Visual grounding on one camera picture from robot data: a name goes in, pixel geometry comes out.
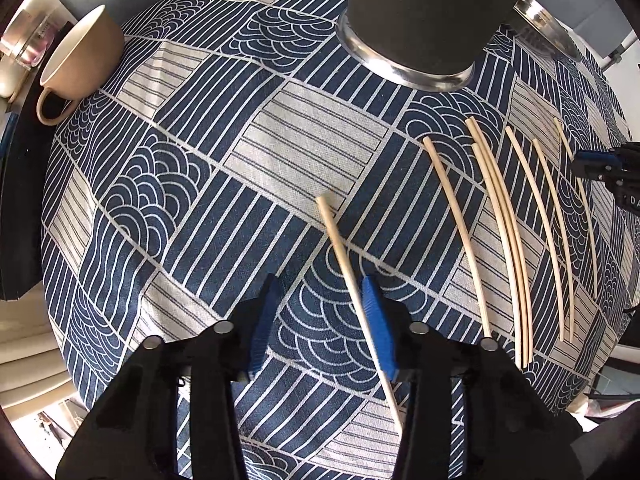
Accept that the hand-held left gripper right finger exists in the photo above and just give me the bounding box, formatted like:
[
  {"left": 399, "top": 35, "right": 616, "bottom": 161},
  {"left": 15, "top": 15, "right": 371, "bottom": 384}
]
[{"left": 361, "top": 275, "right": 585, "bottom": 480}]

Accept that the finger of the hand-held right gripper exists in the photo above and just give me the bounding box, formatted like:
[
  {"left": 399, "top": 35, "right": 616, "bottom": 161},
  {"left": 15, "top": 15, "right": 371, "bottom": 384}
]
[
  {"left": 572, "top": 142, "right": 640, "bottom": 181},
  {"left": 597, "top": 175, "right": 640, "bottom": 211}
]

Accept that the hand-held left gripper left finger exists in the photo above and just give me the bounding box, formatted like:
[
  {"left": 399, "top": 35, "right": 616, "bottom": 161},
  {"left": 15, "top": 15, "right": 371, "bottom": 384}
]
[{"left": 55, "top": 274, "right": 285, "bottom": 480}]

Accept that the pale wooden chopstick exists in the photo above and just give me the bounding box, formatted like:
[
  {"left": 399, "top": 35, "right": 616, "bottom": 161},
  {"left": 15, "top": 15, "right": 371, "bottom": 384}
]
[{"left": 315, "top": 196, "right": 405, "bottom": 435}]

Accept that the bunch of pale chopsticks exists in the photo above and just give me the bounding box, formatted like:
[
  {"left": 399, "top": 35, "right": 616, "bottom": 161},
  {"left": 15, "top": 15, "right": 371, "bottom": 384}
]
[{"left": 422, "top": 116, "right": 601, "bottom": 368}]

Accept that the black cylindrical chopstick holder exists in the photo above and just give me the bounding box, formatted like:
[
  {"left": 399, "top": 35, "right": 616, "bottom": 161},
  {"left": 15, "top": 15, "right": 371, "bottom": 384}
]
[{"left": 336, "top": 0, "right": 546, "bottom": 92}]

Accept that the blue patterned tablecloth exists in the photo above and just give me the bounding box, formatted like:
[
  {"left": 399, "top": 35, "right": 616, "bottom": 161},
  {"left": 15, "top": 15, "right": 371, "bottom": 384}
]
[{"left": 40, "top": 0, "right": 631, "bottom": 480}]

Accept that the cream curtain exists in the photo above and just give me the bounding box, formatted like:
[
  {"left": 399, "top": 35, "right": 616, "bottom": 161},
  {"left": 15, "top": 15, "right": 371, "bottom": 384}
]
[{"left": 0, "top": 290, "right": 76, "bottom": 411}]

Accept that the black side table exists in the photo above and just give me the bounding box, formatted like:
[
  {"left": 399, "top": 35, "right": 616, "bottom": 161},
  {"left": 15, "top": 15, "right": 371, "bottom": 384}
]
[{"left": 0, "top": 72, "right": 56, "bottom": 302}]

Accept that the beige ceramic mug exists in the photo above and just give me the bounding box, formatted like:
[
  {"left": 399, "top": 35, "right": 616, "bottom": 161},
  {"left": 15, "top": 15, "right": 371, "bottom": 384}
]
[{"left": 36, "top": 4, "right": 125, "bottom": 126}]

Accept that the clear plastic organizer box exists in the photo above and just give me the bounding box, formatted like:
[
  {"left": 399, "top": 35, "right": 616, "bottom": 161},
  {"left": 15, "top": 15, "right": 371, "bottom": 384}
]
[{"left": 0, "top": 7, "right": 68, "bottom": 70}]

